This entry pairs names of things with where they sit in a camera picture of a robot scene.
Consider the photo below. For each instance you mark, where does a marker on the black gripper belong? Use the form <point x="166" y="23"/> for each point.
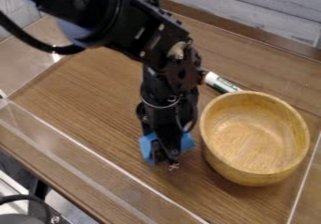
<point x="168" y="118"/>

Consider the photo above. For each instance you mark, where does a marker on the blue foam block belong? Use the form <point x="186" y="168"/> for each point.
<point x="144" y="144"/>

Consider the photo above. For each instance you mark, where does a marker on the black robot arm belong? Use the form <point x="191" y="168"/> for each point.
<point x="140" y="30"/>

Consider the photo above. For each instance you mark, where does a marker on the brown wooden bowl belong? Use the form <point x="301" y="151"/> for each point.
<point x="255" y="138"/>

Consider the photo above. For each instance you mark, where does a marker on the white green glue stick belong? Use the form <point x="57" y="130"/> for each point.
<point x="219" y="84"/>

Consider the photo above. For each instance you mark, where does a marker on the clear acrylic front barrier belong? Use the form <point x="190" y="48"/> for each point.
<point x="77" y="143"/>

